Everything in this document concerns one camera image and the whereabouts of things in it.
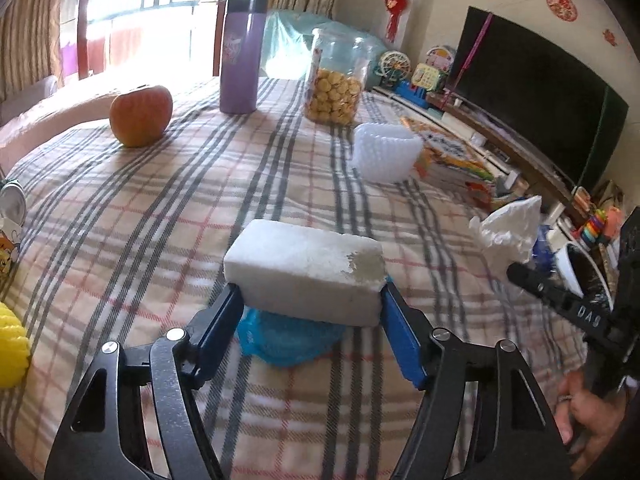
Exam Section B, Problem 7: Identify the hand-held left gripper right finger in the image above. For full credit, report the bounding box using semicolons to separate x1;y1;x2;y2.
380;282;573;480

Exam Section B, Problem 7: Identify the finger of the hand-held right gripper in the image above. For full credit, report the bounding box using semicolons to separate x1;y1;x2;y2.
506;263;613;333

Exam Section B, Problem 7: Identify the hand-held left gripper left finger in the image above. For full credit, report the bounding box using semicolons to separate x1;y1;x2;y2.
44;282;246;480

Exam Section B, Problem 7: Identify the blue plastic bag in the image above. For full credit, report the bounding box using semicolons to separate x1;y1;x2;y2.
236;307;346;365

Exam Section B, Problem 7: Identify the white tissue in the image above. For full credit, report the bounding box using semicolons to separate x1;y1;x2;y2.
468;195;543;266

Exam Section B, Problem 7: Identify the white foam block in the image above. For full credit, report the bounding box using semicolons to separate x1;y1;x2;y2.
223;219;387;328

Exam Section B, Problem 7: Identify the white foam fruit net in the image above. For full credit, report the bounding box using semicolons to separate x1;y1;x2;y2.
351;122;423;183

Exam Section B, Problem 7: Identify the person's right hand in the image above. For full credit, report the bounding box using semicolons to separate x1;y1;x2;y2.
555;370;632;478

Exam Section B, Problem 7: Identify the blue foil wrapper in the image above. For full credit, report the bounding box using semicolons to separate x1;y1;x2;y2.
532;225;558;281

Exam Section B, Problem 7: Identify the toy cash register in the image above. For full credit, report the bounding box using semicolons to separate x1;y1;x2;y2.
570;186;593;216

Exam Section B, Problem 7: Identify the plaid tablecloth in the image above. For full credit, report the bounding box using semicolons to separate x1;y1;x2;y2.
0;77;591;480

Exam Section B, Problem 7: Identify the white television stand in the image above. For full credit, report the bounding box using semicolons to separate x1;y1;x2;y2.
372;85;601;241

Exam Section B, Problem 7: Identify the black television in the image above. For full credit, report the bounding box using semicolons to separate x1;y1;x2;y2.
445;6;629;196

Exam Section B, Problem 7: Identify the yellow foam fruit net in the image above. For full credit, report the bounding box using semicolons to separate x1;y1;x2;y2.
0;301;32;389

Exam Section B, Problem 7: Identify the orange cartoon snack packet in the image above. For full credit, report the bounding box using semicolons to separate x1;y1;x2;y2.
0;227;23;277

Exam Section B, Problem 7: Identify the orange apple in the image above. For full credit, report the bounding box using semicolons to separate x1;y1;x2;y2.
110;85;174;148

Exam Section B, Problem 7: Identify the blue toy base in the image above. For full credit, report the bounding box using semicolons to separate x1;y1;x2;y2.
395;80;431;110

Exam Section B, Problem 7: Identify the yellow toy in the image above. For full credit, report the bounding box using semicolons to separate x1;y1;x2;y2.
411;62;446;92

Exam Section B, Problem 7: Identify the pink stick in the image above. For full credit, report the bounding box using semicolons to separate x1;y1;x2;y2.
452;12;493;96

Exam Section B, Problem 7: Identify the glass jar of biscuits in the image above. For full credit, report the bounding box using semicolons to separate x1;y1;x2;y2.
304;28;371;126

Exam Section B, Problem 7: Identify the colourful toy board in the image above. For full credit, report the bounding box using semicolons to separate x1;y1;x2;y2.
425;46;453;68

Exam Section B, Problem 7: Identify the purple thermos bottle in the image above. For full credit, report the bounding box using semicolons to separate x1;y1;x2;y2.
219;0;268;115

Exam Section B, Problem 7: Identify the small white fan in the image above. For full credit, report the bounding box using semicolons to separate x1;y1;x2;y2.
376;50;412;88

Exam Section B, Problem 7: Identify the pink covered sofa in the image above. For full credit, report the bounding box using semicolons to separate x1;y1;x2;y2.
0;74;126;171

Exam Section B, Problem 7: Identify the round red paper-cut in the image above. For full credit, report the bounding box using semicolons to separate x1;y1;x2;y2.
546;0;577;22

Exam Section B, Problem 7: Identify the teal covered furniture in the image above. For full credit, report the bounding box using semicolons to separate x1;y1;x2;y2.
260;10;388;86

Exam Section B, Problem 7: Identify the wooden framed glass door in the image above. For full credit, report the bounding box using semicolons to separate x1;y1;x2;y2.
60;0;261;81

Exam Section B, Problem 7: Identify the rainbow stacking ring toy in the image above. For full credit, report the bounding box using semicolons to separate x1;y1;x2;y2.
577;212;608;246

